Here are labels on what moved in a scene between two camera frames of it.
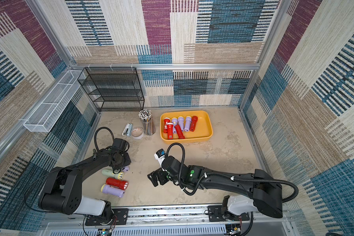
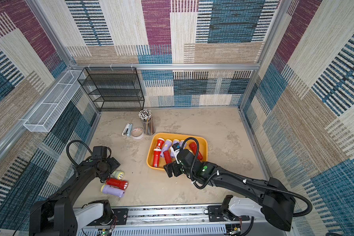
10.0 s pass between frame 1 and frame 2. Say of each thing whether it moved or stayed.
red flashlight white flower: moved
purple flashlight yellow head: moved
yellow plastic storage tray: moved
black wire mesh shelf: stayed
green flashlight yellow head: stayed
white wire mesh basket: stayed
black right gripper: moved
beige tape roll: stayed
